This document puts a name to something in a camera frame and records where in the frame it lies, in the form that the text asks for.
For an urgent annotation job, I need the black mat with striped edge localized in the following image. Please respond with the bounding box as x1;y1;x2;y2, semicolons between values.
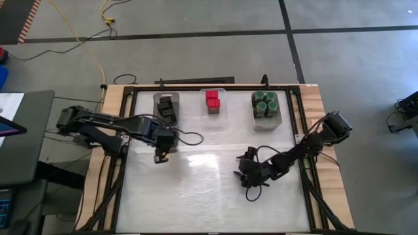
0;0;42;46

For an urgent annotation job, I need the long yellow cable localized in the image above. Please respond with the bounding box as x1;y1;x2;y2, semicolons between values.
48;0;107;86

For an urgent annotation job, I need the white paper sheet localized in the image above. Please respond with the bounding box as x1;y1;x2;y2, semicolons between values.
0;92;25;148

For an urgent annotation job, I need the black floor cable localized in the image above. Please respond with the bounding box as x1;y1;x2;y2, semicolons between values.
8;25;118;62

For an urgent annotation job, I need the dark grey plastic bin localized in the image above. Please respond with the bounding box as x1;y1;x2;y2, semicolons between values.
152;91;181;132

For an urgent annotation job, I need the light grey plastic bin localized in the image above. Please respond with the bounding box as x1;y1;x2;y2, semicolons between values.
251;91;283;132

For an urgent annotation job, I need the black equipment with cables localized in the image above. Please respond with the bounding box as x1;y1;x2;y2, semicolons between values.
386;90;418;135

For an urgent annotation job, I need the clear plastic bin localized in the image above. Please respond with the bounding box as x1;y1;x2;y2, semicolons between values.
199;87;229;132

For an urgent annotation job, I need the thin black cable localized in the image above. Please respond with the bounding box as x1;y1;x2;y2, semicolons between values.
54;95;105;104

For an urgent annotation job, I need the dark grey desk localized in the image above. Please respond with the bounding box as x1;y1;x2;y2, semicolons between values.
0;90;56;189

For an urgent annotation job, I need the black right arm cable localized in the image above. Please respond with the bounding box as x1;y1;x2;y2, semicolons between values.
244;145;287;202

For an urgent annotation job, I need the black tablet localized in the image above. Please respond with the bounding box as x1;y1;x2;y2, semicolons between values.
0;116;28;138

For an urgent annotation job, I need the dark device with lit keys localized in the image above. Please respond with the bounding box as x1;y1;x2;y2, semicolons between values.
0;189;12;230

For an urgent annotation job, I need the blue object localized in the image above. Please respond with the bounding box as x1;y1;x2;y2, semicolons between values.
0;65;10;91

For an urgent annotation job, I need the black table frame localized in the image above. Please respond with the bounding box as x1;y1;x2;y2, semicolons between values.
75;84;357;235

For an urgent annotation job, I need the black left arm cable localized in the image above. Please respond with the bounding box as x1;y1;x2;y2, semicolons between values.
112;112;205;147

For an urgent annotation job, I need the black flat bar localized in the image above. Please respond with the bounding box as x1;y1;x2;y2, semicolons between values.
154;76;235;85

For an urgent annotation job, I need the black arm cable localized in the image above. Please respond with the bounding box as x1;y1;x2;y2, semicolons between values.
244;145;287;202
112;112;205;147

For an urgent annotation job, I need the yellow cable with plug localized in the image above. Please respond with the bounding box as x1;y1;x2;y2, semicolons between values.
99;0;133;25

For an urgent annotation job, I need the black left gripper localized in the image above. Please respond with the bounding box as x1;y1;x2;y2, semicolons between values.
143;118;180;165

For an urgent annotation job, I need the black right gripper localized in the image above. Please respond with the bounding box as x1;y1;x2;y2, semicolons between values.
233;146;279;189

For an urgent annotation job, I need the black cable loop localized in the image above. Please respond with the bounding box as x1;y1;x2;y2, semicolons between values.
113;73;138;85

